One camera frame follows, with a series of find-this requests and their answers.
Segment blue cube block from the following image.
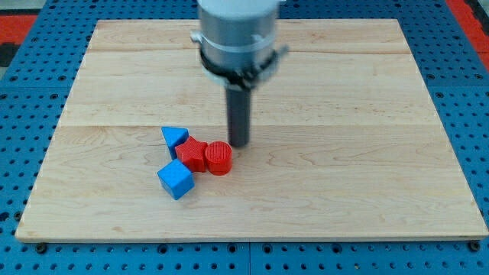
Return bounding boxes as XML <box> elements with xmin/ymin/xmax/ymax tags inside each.
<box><xmin>157</xmin><ymin>159</ymin><xmax>195</xmax><ymax>200</ymax></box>

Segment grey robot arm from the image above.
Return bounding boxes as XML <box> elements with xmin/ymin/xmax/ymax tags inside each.
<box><xmin>191</xmin><ymin>0</ymin><xmax>289</xmax><ymax>91</ymax></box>

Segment red cylinder block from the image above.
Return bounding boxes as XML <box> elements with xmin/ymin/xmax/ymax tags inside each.
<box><xmin>204</xmin><ymin>141</ymin><xmax>232</xmax><ymax>176</ymax></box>

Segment wooden board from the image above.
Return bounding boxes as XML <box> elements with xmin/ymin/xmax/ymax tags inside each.
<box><xmin>16</xmin><ymin>19</ymin><xmax>488</xmax><ymax>243</ymax></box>

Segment blue triangle block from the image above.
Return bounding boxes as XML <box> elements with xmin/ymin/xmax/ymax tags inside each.
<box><xmin>161</xmin><ymin>126</ymin><xmax>189</xmax><ymax>160</ymax></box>

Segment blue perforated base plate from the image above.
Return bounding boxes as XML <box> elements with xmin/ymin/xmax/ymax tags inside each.
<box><xmin>1</xmin><ymin>0</ymin><xmax>488</xmax><ymax>274</ymax></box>

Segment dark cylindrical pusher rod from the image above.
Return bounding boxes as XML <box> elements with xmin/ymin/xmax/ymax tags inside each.
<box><xmin>225</xmin><ymin>88</ymin><xmax>251</xmax><ymax>147</ymax></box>

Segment red star block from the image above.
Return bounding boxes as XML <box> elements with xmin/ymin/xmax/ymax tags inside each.
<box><xmin>175</xmin><ymin>136</ymin><xmax>208</xmax><ymax>173</ymax></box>

